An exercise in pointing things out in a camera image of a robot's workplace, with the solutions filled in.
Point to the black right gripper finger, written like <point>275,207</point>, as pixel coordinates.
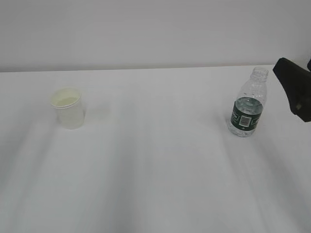
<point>296,82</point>

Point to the clear green-label water bottle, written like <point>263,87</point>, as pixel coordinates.
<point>249,104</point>

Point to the white paper cup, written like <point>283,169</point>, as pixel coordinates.
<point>67,103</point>

